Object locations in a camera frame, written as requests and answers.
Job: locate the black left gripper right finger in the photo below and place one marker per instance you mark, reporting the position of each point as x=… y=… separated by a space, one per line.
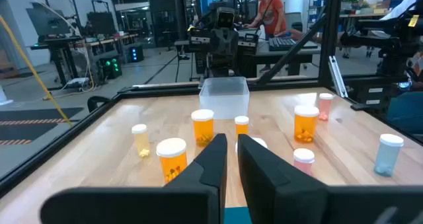
x=281 y=197

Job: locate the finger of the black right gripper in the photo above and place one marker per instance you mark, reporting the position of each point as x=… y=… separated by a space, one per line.
x=231 y=53
x=218 y=53

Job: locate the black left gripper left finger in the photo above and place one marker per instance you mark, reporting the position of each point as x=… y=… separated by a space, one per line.
x=198 y=197

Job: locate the small pink medicine bottle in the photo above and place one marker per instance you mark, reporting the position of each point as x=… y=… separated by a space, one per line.
x=304 y=156
x=325 y=108

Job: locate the small orange medicine bottle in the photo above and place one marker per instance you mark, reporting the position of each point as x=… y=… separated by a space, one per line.
x=241 y=128

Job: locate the small yellow medicine bottle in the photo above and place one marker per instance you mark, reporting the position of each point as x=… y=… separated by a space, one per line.
x=142 y=144

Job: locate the light blue medicine bottle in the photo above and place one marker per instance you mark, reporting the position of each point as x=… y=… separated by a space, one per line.
x=386 y=158

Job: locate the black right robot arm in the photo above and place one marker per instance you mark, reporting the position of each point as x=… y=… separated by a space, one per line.
x=245 y=63

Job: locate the person's forearm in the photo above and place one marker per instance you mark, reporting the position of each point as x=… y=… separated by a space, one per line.
x=297 y=35

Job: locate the teal plastic bin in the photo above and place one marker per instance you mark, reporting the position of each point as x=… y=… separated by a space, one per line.
x=236 y=216

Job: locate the clear plastic bin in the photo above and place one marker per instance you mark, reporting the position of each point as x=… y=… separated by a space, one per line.
x=224 y=98

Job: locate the black keyboard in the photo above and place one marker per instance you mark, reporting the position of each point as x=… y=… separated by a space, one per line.
x=281 y=44

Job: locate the person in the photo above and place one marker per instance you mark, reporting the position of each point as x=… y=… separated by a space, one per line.
x=408 y=111
x=272 y=16

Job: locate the computer with blue lights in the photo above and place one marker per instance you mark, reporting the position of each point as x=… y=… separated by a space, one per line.
x=135 y=53

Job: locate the black desk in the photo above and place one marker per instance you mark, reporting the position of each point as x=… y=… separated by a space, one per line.
x=297 y=53

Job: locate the grey office chair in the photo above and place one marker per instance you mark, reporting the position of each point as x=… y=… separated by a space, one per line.
x=294 y=19

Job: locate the black mesh computer case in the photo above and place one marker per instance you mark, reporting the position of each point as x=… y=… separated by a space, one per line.
x=110 y=68

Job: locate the black monitor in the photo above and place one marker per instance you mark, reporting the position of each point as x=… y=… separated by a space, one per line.
x=48 y=20
x=100 y=22

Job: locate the silver aluminium bar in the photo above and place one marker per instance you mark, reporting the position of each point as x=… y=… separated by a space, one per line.
x=337 y=77

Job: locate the white power strip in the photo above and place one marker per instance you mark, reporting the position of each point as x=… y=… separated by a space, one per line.
x=77 y=82

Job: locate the cluttered background workbench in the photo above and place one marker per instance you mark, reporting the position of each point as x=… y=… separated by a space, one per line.
x=363 y=9

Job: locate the black workbench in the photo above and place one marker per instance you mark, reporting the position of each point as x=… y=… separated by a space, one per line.
x=56 y=42

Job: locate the black equipment stand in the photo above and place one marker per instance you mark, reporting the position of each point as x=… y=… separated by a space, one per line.
x=386 y=40

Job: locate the hazard striped black floor mat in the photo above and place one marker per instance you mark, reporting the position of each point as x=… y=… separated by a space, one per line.
x=26 y=131

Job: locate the yellow warning label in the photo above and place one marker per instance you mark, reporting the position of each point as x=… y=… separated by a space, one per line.
x=413 y=20

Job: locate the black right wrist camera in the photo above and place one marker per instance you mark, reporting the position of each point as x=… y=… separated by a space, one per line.
x=225 y=18

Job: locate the black curved bracket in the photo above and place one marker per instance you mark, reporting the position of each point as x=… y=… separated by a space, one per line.
x=96 y=98

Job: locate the black aluminium table frame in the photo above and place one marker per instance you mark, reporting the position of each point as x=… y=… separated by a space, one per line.
x=59 y=140

